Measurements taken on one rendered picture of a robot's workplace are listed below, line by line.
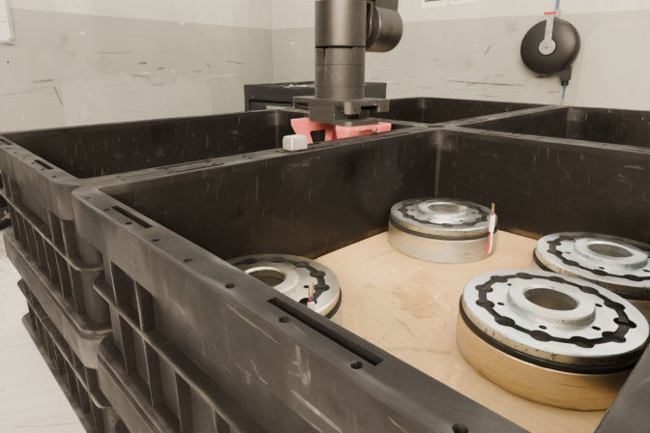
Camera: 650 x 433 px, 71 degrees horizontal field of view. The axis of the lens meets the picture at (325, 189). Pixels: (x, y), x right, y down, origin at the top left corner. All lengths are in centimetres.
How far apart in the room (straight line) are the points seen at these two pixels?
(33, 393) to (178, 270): 38
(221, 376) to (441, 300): 20
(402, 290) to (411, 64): 371
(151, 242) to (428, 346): 19
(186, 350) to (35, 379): 35
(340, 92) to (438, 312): 27
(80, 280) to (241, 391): 21
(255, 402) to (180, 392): 6
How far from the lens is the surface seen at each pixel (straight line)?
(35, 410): 53
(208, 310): 17
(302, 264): 34
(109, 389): 34
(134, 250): 22
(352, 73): 52
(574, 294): 32
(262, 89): 220
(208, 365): 22
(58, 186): 33
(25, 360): 60
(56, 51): 365
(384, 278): 39
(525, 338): 28
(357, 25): 52
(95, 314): 37
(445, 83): 392
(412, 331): 33
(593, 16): 368
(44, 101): 361
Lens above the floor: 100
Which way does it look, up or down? 16 degrees down
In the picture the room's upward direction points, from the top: straight up
